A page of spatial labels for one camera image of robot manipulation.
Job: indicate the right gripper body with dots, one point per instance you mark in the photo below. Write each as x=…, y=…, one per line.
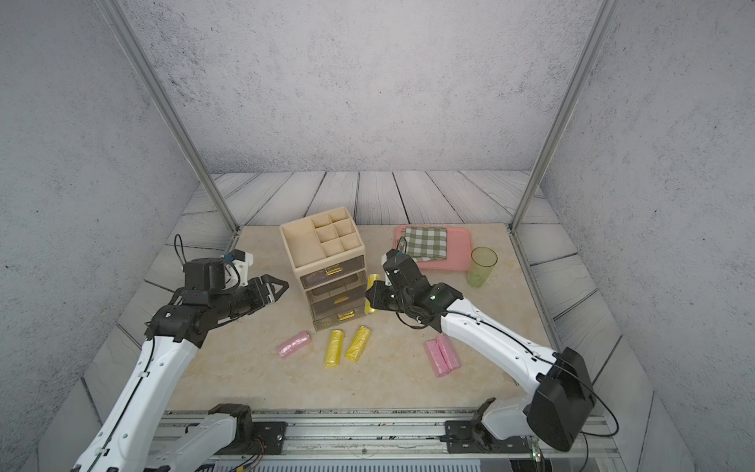
x=398, y=279

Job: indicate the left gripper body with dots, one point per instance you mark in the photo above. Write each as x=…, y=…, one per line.
x=254, y=292

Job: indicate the grey translucent drawer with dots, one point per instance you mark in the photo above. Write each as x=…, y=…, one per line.
x=336, y=288
x=332, y=311
x=331, y=273

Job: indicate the pink bag roll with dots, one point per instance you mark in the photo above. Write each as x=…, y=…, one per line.
x=448, y=352
x=294, y=344
x=436, y=358

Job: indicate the beige drawer organizer cabinet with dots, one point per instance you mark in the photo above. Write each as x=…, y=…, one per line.
x=321, y=240

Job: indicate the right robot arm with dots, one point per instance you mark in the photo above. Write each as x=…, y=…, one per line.
x=558, y=392

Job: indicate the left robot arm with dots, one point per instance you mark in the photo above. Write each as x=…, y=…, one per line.
x=124, y=441

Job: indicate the green checkered cloth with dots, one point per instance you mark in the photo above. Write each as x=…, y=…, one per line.
x=424, y=244

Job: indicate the pink plastic tray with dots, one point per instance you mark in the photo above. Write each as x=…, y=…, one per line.
x=459, y=248

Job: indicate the green translucent cup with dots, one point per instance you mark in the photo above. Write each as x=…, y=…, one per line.
x=482, y=263

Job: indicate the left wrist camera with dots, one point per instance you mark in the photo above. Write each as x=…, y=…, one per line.
x=239, y=263

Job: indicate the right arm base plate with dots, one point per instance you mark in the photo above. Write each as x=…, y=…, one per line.
x=469, y=437

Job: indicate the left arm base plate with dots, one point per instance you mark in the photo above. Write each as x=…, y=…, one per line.
x=265, y=438

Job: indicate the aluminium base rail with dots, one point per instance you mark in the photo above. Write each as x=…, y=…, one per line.
x=409, y=440

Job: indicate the left aluminium frame post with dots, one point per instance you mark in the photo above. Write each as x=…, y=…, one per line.
x=118, y=23

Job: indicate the aluminium frame post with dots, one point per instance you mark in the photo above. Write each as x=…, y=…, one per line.
x=118, y=23
x=579, y=78

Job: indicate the right aluminium frame post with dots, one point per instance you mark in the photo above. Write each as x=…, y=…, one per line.
x=579, y=78

